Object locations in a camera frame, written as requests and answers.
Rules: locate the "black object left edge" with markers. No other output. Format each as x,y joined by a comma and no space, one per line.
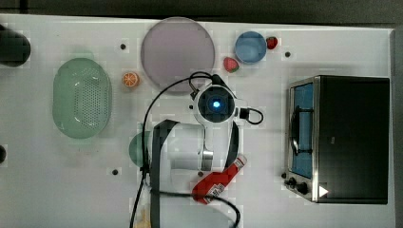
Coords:
3,153

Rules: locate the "grey round plate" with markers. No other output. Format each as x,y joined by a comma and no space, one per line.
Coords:
175,48

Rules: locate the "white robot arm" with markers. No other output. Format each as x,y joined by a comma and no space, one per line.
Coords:
195,160

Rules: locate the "small red strawberry toy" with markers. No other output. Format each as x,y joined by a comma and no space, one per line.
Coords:
272,42

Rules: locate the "black cylinder upper left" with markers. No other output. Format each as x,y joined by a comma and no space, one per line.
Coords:
15,48

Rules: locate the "green oval colander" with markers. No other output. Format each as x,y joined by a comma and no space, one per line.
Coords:
82,98

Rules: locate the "large red strawberry toy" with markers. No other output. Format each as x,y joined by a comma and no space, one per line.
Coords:
230,64

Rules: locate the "blue bowl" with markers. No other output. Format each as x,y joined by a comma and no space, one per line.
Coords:
250,47

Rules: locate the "red ketchup bottle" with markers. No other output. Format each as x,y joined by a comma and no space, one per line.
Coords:
214,183

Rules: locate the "orange slice toy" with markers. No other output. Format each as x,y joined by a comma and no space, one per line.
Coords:
131,79

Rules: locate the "black toaster oven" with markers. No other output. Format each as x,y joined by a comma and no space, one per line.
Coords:
338,139

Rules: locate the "peeled banana toy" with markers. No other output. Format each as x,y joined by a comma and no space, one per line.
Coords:
143,221

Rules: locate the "green mug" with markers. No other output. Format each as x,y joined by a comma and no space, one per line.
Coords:
138,151

